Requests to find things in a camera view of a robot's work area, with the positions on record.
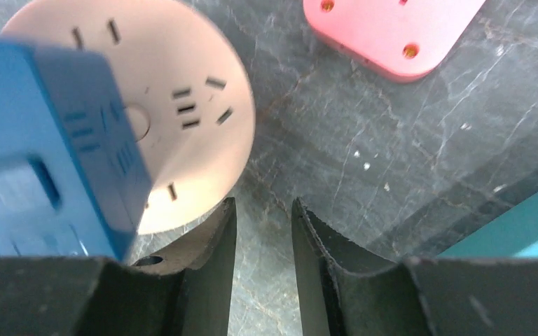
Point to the pink round socket reel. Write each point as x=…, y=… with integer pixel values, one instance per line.
x=184, y=88

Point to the blue white cube adapter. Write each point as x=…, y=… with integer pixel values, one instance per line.
x=72, y=179

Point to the pink plug adapter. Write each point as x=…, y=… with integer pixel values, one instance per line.
x=402, y=41

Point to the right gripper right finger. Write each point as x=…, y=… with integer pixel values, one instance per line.
x=345, y=289

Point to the teal power strip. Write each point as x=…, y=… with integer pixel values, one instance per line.
x=513, y=234

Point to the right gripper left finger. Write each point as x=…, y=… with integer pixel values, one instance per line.
x=182, y=289

